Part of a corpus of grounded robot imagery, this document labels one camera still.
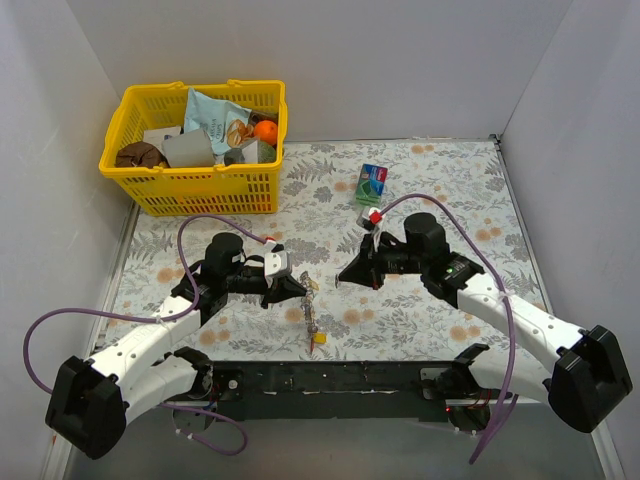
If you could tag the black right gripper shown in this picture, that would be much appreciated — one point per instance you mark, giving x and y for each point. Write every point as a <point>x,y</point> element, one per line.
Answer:
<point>373,270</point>

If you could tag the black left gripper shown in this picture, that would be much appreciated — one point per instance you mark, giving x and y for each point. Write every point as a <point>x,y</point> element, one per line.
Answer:
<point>273,290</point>

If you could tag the large metal key ring disc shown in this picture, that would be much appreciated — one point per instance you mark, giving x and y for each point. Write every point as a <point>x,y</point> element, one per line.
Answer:
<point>307,302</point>

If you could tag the yellow key tag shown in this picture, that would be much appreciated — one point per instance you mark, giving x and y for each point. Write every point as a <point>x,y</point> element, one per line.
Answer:
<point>319,339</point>

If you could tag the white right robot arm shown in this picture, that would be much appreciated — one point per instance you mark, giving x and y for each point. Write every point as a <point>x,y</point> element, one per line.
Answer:
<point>583,376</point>

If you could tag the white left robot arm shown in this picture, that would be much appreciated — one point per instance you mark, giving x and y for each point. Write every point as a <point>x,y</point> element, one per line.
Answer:
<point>189,306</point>

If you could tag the green blue sponge pack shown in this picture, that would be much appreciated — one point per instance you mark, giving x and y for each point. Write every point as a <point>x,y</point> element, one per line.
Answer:
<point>370,185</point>

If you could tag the floral patterned table mat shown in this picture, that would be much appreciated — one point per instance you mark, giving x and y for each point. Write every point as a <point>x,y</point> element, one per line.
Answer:
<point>461,182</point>

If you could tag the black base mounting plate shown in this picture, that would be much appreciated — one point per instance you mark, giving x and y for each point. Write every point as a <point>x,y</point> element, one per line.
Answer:
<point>274,390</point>

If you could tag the green avocado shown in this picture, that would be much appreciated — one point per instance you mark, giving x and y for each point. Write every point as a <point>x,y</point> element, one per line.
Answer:
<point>266,153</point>

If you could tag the orange fruit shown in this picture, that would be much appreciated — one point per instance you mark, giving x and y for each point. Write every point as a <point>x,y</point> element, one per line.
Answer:
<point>266,131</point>

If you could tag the yellow plastic shopping basket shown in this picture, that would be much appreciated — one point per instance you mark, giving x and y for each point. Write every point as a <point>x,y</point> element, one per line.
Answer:
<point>234,189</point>

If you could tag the grey cardboard box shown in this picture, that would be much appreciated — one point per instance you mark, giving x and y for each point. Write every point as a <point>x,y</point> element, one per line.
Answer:
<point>189,150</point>

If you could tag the light blue chips bag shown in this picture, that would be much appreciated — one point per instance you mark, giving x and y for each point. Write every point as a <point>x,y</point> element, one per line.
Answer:
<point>226,123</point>

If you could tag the white carton in basket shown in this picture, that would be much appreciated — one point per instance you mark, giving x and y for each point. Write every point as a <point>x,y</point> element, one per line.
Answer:
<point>156,137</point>

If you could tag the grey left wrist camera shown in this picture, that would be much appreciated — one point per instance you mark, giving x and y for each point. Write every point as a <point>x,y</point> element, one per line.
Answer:
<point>277,264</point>

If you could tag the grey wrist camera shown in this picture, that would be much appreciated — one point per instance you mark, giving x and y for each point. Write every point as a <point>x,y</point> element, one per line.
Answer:
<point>370,219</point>
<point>277,264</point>

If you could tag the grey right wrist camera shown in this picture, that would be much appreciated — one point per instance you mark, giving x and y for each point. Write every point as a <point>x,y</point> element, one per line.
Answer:
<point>370,219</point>

